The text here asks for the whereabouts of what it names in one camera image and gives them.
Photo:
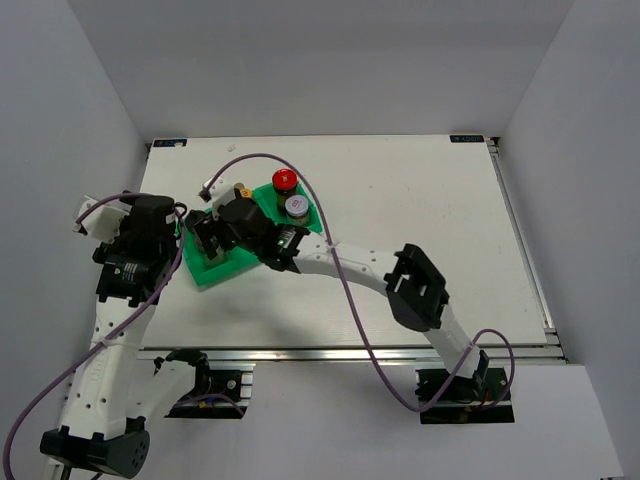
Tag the blue label sticker right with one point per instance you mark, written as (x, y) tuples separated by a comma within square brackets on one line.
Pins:
[(466, 138)]

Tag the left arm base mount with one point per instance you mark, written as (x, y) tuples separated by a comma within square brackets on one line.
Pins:
[(216, 394)]

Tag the silver lid glass jar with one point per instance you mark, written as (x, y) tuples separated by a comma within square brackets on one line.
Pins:
[(297, 209)]

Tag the black lid spice jar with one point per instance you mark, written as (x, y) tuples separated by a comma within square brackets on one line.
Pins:
[(193, 222)]

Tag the green plastic divided bin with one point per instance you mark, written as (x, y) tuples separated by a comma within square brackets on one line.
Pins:
[(238, 260)]

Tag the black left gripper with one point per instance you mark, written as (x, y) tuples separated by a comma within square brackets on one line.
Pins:
[(119, 246)]

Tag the blue label sticker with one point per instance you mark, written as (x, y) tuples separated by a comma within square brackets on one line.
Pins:
[(466, 138), (169, 143)]

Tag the black grinder white jar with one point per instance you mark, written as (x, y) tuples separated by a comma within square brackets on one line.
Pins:
[(215, 250)]

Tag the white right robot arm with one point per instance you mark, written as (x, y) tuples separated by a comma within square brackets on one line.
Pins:
[(414, 287)]

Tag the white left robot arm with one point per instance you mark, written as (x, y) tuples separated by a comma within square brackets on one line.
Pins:
[(103, 430)]

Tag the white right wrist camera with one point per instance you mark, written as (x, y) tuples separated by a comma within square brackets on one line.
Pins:
[(217, 193)]

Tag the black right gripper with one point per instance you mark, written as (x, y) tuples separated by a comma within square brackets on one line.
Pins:
[(207, 228)]

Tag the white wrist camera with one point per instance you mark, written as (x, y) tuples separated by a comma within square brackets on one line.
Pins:
[(103, 224), (217, 193)]

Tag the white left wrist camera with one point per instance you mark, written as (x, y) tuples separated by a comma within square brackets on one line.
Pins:
[(103, 224)]

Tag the red cap sauce bottle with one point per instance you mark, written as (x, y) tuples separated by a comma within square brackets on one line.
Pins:
[(285, 182)]

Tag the blue label sticker left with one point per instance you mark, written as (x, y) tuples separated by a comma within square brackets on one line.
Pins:
[(169, 143)]

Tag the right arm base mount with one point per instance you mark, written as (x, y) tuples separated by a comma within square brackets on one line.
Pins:
[(460, 404)]

